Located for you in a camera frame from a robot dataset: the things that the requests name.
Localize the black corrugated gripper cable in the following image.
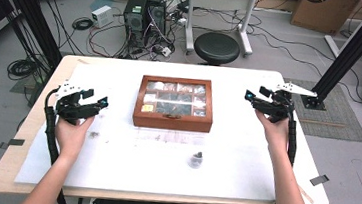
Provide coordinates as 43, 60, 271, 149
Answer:
34, 84, 82, 204
282, 112, 301, 168

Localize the black tape strip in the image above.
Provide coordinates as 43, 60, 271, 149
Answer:
0, 136, 26, 152
309, 173, 331, 189

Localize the person's left hand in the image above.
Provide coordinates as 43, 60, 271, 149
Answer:
51, 111, 97, 162

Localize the black metal frame post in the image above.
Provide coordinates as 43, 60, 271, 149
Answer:
298, 0, 362, 115
0, 0, 70, 73

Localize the black computer tower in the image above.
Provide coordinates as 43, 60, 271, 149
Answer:
144, 0, 170, 36
120, 0, 150, 50

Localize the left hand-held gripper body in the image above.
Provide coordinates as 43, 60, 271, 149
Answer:
51, 81, 103, 129

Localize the person's right hand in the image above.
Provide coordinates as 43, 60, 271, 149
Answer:
251, 109, 292, 154

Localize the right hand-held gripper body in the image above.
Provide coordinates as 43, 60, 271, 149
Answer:
250, 79, 319, 127

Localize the black coiled cable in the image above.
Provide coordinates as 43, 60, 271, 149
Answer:
5, 56, 40, 84
70, 15, 96, 33

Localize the thin wooden stick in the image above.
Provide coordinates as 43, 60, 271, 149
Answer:
295, 184, 317, 204

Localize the grey floor mat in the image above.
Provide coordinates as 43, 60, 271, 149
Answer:
277, 77, 362, 144

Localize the small white box device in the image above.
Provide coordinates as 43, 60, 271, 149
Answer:
89, 3, 116, 30

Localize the large cardboard box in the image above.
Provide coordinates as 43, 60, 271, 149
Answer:
288, 0, 362, 39

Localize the wooden box with glass lid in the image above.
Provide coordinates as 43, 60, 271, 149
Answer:
131, 73, 217, 135

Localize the black round stool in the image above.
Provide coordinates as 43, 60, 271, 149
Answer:
191, 30, 243, 68

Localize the white power adapter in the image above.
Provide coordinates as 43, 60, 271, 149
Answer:
160, 46, 173, 58

